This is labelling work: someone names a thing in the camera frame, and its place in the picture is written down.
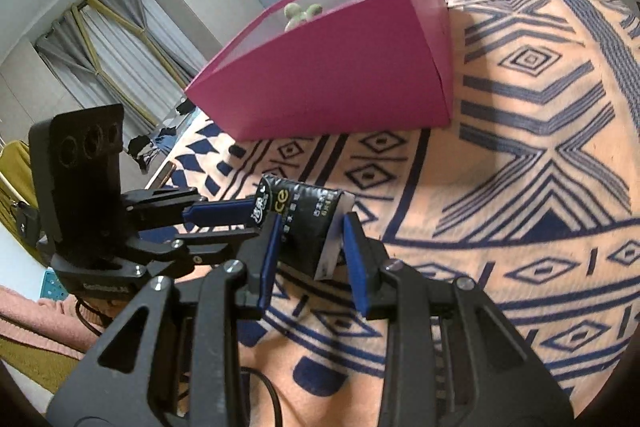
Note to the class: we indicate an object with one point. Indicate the teal plastic basket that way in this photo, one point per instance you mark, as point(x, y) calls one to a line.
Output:
point(52, 287)

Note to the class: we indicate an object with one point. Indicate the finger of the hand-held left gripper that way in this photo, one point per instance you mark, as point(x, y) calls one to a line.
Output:
point(200, 252)
point(220, 212)

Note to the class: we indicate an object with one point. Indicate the green frog plush toy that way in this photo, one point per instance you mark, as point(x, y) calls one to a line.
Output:
point(300, 14)

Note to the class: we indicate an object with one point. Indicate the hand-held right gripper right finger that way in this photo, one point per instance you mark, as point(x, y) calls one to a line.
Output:
point(356, 267)

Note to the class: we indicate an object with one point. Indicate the pink cardboard box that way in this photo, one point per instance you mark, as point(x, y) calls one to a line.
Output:
point(325, 82)

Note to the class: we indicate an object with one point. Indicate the mustard yellow cloth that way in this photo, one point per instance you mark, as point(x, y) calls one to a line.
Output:
point(15, 187)

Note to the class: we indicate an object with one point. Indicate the black cloth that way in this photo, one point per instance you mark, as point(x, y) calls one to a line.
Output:
point(140, 152)

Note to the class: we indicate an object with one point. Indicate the grey curtain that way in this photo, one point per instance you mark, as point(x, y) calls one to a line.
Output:
point(125, 42)

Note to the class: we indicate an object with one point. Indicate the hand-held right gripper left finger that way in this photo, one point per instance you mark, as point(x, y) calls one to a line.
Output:
point(269, 267)

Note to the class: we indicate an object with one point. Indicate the orange patterned blanket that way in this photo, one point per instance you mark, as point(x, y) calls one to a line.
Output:
point(500, 132)

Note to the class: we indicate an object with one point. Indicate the person's left forearm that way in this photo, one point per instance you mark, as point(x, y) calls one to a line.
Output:
point(40, 317)

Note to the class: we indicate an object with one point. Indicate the black printed packet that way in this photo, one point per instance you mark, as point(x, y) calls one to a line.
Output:
point(305, 227)

